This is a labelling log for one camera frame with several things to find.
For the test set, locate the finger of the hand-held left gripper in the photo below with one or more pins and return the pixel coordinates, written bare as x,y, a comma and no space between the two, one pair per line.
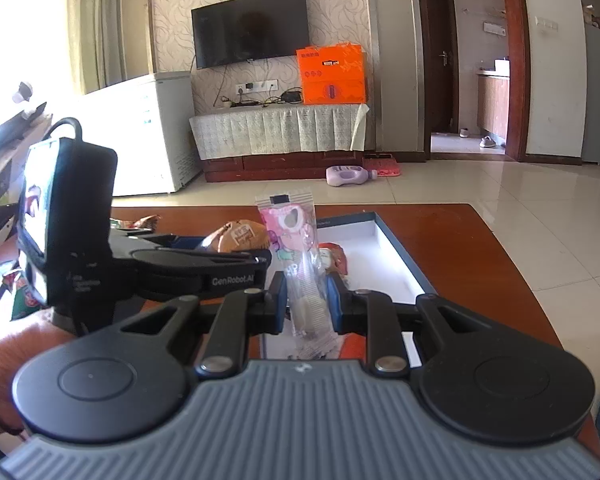
250,259

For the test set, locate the black flat television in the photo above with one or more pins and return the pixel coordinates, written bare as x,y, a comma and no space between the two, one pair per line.
250,30

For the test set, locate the grey refrigerator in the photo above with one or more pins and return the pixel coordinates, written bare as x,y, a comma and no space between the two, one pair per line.
597,100

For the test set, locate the white chest freezer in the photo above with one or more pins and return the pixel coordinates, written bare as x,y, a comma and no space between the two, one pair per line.
150,135

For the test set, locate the white wall outlet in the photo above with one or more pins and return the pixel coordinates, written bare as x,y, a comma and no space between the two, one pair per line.
494,27

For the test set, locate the white light switch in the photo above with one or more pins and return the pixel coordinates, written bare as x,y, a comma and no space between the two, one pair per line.
546,23

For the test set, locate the brown bread packet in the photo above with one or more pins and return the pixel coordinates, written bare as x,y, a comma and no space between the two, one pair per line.
240,235

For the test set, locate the red white snack packet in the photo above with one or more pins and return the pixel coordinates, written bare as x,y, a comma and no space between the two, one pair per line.
336,257

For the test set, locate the brown snack wrapper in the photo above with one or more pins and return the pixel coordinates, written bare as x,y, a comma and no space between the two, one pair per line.
145,221

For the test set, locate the white tray with blue rim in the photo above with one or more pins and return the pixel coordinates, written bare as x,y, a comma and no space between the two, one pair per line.
380,260

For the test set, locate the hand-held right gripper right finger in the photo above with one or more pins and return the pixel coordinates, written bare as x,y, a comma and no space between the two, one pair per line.
333,305

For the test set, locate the green snack packet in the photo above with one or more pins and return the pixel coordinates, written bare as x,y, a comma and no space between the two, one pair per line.
25,305

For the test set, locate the black set-top box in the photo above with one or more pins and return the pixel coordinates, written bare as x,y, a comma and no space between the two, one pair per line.
243,104

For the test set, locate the colourful snack wrapper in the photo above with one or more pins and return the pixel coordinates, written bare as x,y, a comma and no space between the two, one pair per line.
0,285

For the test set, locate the pink slippers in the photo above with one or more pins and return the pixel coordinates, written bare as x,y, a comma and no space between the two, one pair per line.
382,166

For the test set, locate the beige curtain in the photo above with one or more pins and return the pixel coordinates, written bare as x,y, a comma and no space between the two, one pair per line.
110,25

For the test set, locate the dark wooden door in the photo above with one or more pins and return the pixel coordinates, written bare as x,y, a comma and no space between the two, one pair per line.
437,20

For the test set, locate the clear pink snack packet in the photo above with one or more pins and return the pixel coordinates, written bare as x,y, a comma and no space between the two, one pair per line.
300,240

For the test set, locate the white wall power sockets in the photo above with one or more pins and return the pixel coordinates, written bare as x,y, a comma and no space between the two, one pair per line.
255,86

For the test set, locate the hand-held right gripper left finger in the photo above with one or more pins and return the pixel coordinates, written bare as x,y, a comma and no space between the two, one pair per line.
280,305

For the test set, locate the blue flat packet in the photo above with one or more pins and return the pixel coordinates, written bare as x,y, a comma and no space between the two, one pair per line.
187,242

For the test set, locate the pale lace tablecloth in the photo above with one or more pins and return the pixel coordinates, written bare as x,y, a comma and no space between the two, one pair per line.
270,130

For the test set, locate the purple detergent bottle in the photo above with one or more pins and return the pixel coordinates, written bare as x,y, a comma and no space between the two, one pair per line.
345,176

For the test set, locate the wooden door frame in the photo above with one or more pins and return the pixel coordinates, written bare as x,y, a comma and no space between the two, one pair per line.
517,60

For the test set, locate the orange gift box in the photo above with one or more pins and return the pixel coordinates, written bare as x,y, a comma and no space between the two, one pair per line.
330,75

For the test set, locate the dark furniture frame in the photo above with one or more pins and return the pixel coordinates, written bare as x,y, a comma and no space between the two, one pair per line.
10,130

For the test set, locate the small white object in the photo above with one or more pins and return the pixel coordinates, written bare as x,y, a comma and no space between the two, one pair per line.
22,92

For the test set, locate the wooden kitchen counter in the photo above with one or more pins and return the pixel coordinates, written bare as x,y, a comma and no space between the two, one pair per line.
492,110

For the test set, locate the wooden television cabinet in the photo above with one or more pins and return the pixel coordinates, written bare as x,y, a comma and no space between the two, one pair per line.
280,165

